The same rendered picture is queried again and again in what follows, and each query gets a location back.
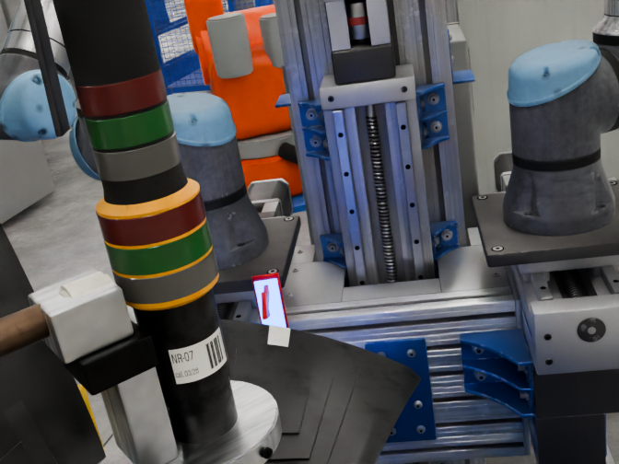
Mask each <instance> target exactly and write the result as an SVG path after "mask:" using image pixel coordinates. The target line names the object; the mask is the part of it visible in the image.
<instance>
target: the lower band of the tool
mask: <svg viewBox="0 0 619 464"><path fill-rule="evenodd" d="M187 180H188V183H187V184H186V186H185V187H184V188H182V189H181V190H179V191H177V192H175V193H173V194H172V195H170V196H167V197H164V198H161V199H158V200H155V201H152V202H148V203H139V204H131V205H115V204H110V203H106V202H105V201H104V197H103V198H102V199H101V200H100V201H99V202H98V203H97V205H96V211H97V214H98V215H100V216H102V217H105V218H110V219H130V218H138V217H144V216H149V215H155V214H159V213H163V212H166V211H168V210H171V209H173V208H176V207H178V206H181V205H183V204H185V203H187V202H189V201H190V200H191V199H193V198H194V197H195V196H196V195H197V194H198V193H199V191H200V186H199V183H198V182H197V181H195V180H191V179H188V178H187ZM205 220H206V217H205V219H204V221H203V222H202V223H201V224H200V225H199V226H197V227H196V228H195V229H193V230H191V231H189V232H187V233H185V234H183V235H181V236H178V237H176V238H172V239H169V240H165V241H162V242H159V243H154V244H149V245H143V246H132V247H124V246H116V245H112V244H110V243H108V242H106V241H105V240H104V241H105V243H106V244H107V245H108V246H110V247H113V248H116V249H145V248H151V247H155V246H159V245H163V244H167V243H170V242H172V241H175V240H178V239H181V238H184V237H186V236H188V235H190V234H192V233H193V232H195V231H196V230H197V229H199V228H200V227H201V226H202V225H203V224H204V222H205ZM212 248H213V245H212V247H211V249H210V250H209V251H208V252H207V253H206V254H205V255H204V256H203V257H201V258H200V259H198V260H197V261H194V262H192V263H190V264H188V265H186V266H183V267H180V268H179V269H176V270H172V271H169V272H165V273H157V274H151V275H139V276H137V275H125V274H121V273H117V272H115V271H114V272H115V273H116V274H118V275H120V276H121V277H126V278H133V279H143V278H153V277H159V276H163V275H167V274H171V273H176V272H179V271H182V270H184V269H187V268H189V267H191V266H193V265H195V264H196V263H198V262H199V261H201V260H203V259H204V258H205V257H206V256H207V255H208V254H209V253H210V252H211V250H212ZM218 277H219V273H218V274H217V277H216V278H215V280H214V281H213V282H212V283H211V284H209V285H208V286H206V287H205V288H203V289H202V290H200V291H198V292H196V293H194V294H192V295H189V296H186V297H183V298H180V299H177V300H173V301H169V302H165V303H159V304H135V303H131V302H128V301H125V303H126V305H127V306H129V307H133V308H135V309H140V310H148V311H152V310H163V309H169V308H174V307H180V306H183V305H185V304H188V303H191V302H193V301H194V300H196V299H198V298H200V297H202V296H204V295H205V294H206V293H207V292H209V291H210V290H211V289H212V287H213V286H214V285H215V284H216V282H217V280H218Z"/></svg>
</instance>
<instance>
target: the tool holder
mask: <svg viewBox="0 0 619 464"><path fill-rule="evenodd" d="M96 272H97V271H96V270H90V271H88V272H85V273H81V274H79V275H77V276H74V277H72V278H69V279H67V280H64V281H62V282H60V283H57V284H53V285H51V286H48V287H45V288H43V289H41V290H39V291H36V292H34V293H31V294H29V295H28V301H29V305H30V306H33V305H35V304H38V303H39V304H41V312H42V314H43V316H44V317H45V320H46V322H47V325H48V328H49V333H50V337H48V338H46V339H43V341H44V342H45V343H46V344H47V346H48V347H49V348H50V349H51V350H52V351H53V352H54V353H55V354H56V355H57V358H58V361H59V362H60V363H61V364H62V365H63V366H64V367H65V368H66V369H67V370H68V371H69V372H70V373H71V375H72V376H73V377H74V378H75V379H76V380H77V381H78V382H79V383H80V384H81V385H82V386H83V387H84V388H85V389H86V390H87V391H88V393H89V394H90V395H92V396H94V395H97V394H99V393H101V396H102V399H103V402H104V405H105V409H106V412H107V414H108V417H109V421H110V424H111V430H112V432H113V435H114V439H115V442H116V445H117V447H118V448H119V449H120V450H121V451H122V452H123V453H124V455H125V456H126V457H128V458H129V459H130V460H131V461H132V462H133V463H134V464H264V463H265V462H266V461H267V460H268V459H269V458H270V457H271V456H272V455H273V454H274V452H275V450H276V449H277V447H278V444H279V442H280V440H281V435H282V424H281V420H280V415H279V410H278V407H277V404H276V401H275V399H274V398H273V396H272V395H271V394H270V393H269V392H267V391H266V390H264V389H262V388H260V387H258V386H255V385H252V384H251V383H246V382H242V381H234V380H230V384H231V387H232V391H233V396H234V400H235V404H236V408H237V412H238V420H237V421H236V423H235V425H234V426H233V427H232V428H231V429H230V430H229V431H228V432H227V433H226V434H224V435H222V436H220V437H219V438H217V439H215V440H212V441H209V442H205V443H201V444H185V443H182V442H179V441H177V440H175V438H174V434H173V432H172V428H171V424H170V420H169V415H168V411H167V407H166V404H165V401H164V397H163V393H162V390H161V386H160V383H159V379H158V373H157V370H156V366H157V365H158V358H157V355H156V351H155V347H154V344H153V340H152V337H151V335H150V334H149V333H147V332H146V331H144V330H143V329H142V328H141V327H139V326H138V325H137V324H135V323H134V322H133V321H131V320H130V317H129V313H128V309H127V306H126V303H125V299H124V296H123V290H122V289H121V287H120V286H118V285H117V284H115V283H114V282H112V281H109V282H110V284H107V285H104V286H102V287H100V288H98V289H95V290H93V291H90V292H88V293H85V294H83V295H81V296H77V297H75V298H72V297H70V296H68V297H66V298H64V297H63V296H61V295H60V294H59V292H62V291H63V290H62V289H61V286H62V285H65V284H69V283H71V282H73V281H75V280H78V279H80V278H83V277H86V276H88V275H91V274H92V273H96Z"/></svg>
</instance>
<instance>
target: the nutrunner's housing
mask: <svg viewBox="0 0 619 464"><path fill-rule="evenodd" d="M134 314H135V318H136V322H137V325H138V326H139V327H141V328H142V329H143V330H144V331H146V332H147V333H149V334H150V335H151V337H152V340H153V344H154V347H155V351H156V355H157V358H158V365H157V366H156V370H157V373H158V379H159V383H160V386H161V390H162V393H163V397H164V401H165V404H166V407H167V411H168V415H169V420H170V424H171V428H172V432H173V434H174V438H175V440H177V441H179V442H182V443H185V444H201V443H205V442H209V441H212V440H215V439H217V438H219V437H220V436H222V435H224V434H226V433H227V432H228V431H229V430H230V429H231V428H232V427H233V426H234V425H235V423H236V421H237V420H238V412H237V408H236V404H235V400H234V396H233V391H232V387H231V384H230V379H229V374H230V364H229V360H228V353H227V348H226V345H225V340H224V336H223V332H222V328H221V324H220V319H219V316H218V311H217V307H216V300H215V296H214V291H213V287H212V289H211V290H210V291H209V292H207V293H206V294H205V295H204V296H202V297H200V298H198V299H196V300H194V301H193V302H191V303H188V304H185V305H183V306H180V307H174V308H169V309H163V310H152V311H148V310H140V309H135V308H134Z"/></svg>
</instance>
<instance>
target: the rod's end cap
mask: <svg viewBox="0 0 619 464"><path fill-rule="evenodd" d="M109 281H112V282H113V280H112V279H111V278H110V277H109V275H108V274H104V273H102V272H96V273H92V274H91V275H88V276H86V277H83V278H80V279H78V280H75V281H73V282H71V283H69V284H65V285H62V286H61V289H62V290H63V291H62V292H59V294H60V295H61V296H63V297H64V298H66V297H68V296H70V297H72V298H75V297H77V296H81V295H83V294H85V293H88V292H90V291H93V290H95V289H98V288H100V287H102V286H104V285H107V284H110V282H109Z"/></svg>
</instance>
